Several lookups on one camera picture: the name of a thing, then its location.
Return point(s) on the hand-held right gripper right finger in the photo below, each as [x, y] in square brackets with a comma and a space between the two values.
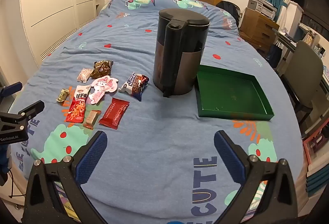
[228, 154]

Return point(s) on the red white snack packet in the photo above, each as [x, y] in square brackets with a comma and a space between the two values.
[77, 107]

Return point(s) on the green tray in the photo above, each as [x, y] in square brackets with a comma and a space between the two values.
[228, 92]

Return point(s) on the wooden drawer cabinet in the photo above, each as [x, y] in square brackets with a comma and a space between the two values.
[257, 28]

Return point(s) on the clear orange biscuit packet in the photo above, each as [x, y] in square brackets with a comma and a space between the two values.
[92, 119]

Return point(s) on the white blue cookie packet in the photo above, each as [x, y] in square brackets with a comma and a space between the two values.
[135, 85]

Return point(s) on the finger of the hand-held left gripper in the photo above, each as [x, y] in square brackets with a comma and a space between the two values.
[11, 88]
[30, 110]

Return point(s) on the pink striped snack packet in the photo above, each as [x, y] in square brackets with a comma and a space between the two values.
[84, 75]

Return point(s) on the grey chair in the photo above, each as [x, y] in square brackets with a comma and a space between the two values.
[304, 72]

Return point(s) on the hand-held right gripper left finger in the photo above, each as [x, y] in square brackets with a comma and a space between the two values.
[92, 154]

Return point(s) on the grey desk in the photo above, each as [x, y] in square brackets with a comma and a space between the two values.
[285, 38]

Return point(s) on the black electric kettle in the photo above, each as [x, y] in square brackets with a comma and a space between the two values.
[177, 59]

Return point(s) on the brown snack packet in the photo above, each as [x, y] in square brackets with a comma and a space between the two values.
[101, 69]

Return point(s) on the pink cartoon snack packet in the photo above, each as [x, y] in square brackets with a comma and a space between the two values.
[102, 87]

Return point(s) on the black backpack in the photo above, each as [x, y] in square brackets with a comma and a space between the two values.
[228, 9]

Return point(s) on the olive candy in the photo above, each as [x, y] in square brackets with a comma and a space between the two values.
[63, 95]

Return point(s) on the dark blue bag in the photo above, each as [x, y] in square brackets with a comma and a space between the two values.
[274, 55]

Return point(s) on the red stool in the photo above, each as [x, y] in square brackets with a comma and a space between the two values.
[314, 141]

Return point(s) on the blue printed blanket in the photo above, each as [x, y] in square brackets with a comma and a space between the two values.
[159, 141]

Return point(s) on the white printer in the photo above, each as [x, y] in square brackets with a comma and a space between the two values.
[262, 5]

